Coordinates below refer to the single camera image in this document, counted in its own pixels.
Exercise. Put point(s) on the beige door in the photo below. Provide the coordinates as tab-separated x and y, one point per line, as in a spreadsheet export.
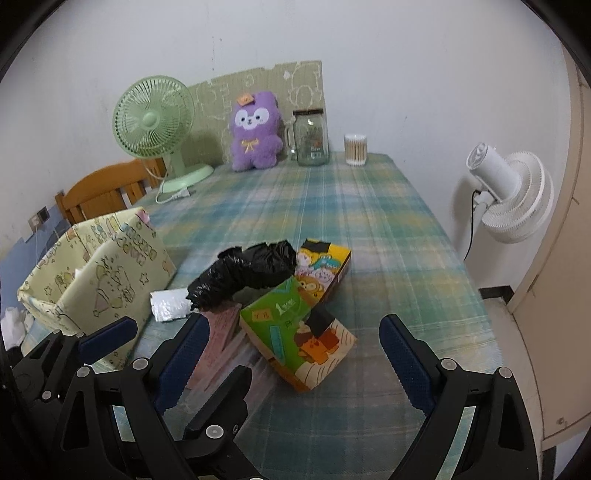
563	230

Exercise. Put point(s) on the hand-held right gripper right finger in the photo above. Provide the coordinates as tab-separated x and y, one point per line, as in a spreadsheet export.
406	364

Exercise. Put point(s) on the white standing fan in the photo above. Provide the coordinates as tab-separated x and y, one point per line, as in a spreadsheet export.
494	175

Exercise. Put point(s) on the cotton swab container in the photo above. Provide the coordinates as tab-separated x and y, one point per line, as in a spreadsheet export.
356	150

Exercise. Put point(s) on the wooden chair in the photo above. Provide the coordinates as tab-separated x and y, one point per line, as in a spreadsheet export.
106	189

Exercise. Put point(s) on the clear pack of pink sticks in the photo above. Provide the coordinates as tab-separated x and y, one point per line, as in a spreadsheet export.
221	341

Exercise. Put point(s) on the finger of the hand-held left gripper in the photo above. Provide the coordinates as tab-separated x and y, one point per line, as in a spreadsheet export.
224	399
108	339

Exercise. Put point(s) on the crumpled white tissue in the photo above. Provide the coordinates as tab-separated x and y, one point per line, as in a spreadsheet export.
11	325

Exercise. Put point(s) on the green cartoon tissue pack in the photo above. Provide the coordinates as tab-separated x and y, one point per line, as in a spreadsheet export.
295	337

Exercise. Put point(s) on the wall socket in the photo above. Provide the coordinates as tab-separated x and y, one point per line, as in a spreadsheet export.
39	217

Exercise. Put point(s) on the glass jar mug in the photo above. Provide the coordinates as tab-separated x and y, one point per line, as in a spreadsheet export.
311	138

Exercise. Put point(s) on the patterned cardboard sheet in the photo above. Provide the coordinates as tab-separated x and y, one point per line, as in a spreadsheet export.
212	106

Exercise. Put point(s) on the yellow cartoon tissue pack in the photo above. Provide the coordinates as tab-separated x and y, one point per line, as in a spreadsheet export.
323	267

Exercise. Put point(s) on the black plastic bag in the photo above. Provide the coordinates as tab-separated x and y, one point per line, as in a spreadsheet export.
240	272

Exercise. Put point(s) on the yellow patterned storage box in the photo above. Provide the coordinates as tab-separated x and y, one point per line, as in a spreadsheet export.
115	272

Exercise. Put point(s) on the green desk fan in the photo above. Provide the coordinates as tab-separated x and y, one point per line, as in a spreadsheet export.
152	117

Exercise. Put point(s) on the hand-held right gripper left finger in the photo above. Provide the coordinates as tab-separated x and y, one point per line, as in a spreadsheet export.
184	360

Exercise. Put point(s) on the purple plush bear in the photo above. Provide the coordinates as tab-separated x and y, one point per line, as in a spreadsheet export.
254	138

